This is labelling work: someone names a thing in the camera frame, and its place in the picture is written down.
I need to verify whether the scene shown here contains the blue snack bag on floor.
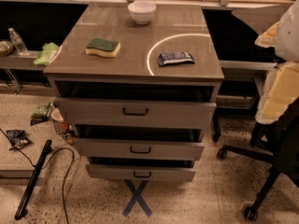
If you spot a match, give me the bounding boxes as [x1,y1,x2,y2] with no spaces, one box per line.
[6,130,32,150]

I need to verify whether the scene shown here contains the black office chair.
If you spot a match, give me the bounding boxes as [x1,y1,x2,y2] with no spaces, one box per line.
[217,98,299,221]

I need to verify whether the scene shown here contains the green cloth on shelf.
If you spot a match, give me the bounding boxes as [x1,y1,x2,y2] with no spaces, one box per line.
[34,42,59,65]

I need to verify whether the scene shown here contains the grey drawer cabinet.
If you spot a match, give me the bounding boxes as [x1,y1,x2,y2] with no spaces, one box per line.
[44,3,223,169]

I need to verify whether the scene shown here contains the blue rxbar blueberry wrapper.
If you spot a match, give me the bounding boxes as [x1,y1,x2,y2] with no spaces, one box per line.
[158,52,194,66]

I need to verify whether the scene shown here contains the bottom grey drawer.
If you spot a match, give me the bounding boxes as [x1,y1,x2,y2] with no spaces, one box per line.
[86,164,195,182]

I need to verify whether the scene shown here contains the black bar on floor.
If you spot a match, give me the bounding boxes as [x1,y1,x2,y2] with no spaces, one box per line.
[14,140,52,220]

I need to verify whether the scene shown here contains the paper cup on floor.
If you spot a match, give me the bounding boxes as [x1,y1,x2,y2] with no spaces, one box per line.
[50,108,69,134]

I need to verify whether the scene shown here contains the middle grey drawer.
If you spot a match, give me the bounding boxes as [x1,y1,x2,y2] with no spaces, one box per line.
[74,138,204,161]

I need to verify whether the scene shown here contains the green snack bag on floor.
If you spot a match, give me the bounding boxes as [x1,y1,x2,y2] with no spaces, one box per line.
[30,104,50,126]

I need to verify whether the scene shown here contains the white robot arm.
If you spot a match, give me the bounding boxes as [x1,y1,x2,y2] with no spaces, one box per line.
[255,0,299,124]

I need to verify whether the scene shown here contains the black floor cable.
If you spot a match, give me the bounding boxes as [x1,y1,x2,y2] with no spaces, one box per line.
[0,128,76,224]

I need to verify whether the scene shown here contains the clear plastic water bottle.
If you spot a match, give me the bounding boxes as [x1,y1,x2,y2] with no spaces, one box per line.
[8,28,29,55]

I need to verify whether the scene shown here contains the brown bowl on shelf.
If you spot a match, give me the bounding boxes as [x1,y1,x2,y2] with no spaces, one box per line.
[0,40,14,57]

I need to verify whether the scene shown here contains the green yellow sponge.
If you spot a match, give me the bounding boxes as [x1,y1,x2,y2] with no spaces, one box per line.
[85,38,121,58]

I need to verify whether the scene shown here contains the white ceramic bowl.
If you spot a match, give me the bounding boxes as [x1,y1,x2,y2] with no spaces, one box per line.
[128,1,156,24]

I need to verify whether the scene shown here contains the grey drawer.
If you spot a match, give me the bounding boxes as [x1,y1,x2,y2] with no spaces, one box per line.
[74,138,204,161]
[55,98,216,129]
[86,164,195,182]

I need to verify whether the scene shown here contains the top grey drawer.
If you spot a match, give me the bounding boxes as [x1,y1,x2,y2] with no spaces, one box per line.
[55,98,216,129]

